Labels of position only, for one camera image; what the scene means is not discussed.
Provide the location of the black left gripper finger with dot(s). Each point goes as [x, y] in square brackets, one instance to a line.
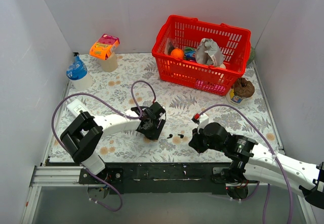
[148, 133]
[157, 131]

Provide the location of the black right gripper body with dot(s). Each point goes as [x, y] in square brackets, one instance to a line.
[196, 143]

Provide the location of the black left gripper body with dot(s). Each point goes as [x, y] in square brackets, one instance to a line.
[154, 128]

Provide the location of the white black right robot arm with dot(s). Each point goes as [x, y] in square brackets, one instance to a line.
[253, 161]

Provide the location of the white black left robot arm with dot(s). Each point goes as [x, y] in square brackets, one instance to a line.
[82, 136]

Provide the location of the floral patterned table mat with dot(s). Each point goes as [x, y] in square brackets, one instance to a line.
[136, 81]

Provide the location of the beige paper cup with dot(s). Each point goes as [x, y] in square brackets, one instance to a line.
[110, 64]

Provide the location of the orange fruit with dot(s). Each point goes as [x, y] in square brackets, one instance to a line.
[177, 53]

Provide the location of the clear dark snack packet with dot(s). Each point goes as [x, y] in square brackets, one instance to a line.
[170, 45]

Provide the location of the blue green snack packet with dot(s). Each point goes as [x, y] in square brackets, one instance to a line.
[189, 53]

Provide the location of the white tube black cap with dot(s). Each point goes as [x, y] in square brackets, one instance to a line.
[76, 107]

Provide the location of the white bottle blue cap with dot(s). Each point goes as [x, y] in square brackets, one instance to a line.
[79, 75]

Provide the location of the orange pink snack pack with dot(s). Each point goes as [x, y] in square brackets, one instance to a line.
[104, 46]

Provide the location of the crumpled grey white bag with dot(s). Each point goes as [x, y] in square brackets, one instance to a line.
[209, 53]

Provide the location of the red plastic shopping basket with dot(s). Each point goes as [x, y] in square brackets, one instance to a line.
[234, 43]

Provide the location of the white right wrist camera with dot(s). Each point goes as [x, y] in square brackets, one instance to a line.
[201, 120]

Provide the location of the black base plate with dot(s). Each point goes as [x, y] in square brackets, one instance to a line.
[140, 178]

